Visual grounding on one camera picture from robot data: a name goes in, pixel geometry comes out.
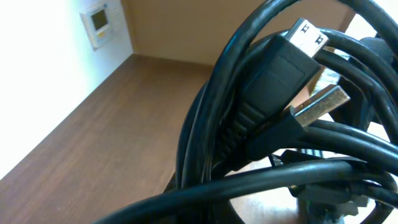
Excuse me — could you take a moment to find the black USB cable long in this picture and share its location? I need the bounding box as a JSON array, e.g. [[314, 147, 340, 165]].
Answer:
[[101, 0, 397, 223]]

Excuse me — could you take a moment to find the black USB cable short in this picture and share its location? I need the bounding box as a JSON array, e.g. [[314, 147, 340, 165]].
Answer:
[[214, 17, 398, 175]]

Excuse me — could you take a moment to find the white wall thermostat panel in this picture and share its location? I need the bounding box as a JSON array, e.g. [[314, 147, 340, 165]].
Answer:
[[80, 0, 121, 51]]

